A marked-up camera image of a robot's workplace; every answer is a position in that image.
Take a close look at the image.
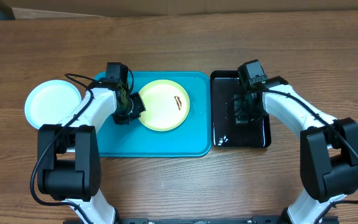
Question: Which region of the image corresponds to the yellow plate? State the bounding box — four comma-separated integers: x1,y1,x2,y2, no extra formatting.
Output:
139,80,190,131

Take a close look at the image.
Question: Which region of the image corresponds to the light blue plate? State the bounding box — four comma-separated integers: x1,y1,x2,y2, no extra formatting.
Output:
24,80,81,129

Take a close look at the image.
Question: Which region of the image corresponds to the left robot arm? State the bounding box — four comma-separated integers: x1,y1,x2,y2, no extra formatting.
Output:
30,62,145,223

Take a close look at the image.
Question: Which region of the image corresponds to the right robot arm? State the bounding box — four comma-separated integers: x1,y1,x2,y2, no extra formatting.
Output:
233,60,358,223

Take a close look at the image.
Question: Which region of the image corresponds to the black plastic tray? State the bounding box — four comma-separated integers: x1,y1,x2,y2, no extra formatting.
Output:
211,70,272,148

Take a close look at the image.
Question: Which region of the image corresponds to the teal plastic tray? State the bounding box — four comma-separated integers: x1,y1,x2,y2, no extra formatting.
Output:
97,71,212,157

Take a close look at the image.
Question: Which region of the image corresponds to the cardboard panel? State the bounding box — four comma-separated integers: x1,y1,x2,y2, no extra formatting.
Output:
2,0,358,17

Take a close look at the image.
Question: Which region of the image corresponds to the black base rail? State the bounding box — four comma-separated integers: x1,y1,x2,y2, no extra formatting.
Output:
63,214,340,224

